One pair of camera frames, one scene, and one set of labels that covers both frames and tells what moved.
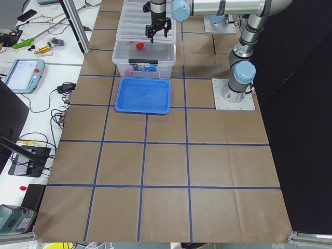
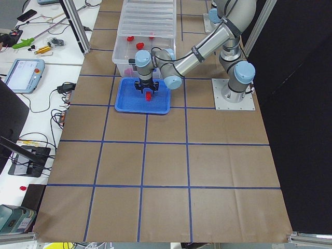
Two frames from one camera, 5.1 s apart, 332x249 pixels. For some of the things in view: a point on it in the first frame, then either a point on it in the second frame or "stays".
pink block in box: [128, 71] stays
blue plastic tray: [143, 95] stays
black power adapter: [67, 87] stays
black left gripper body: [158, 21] → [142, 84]
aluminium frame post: [77, 23] stays
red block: [140, 45] → [148, 95]
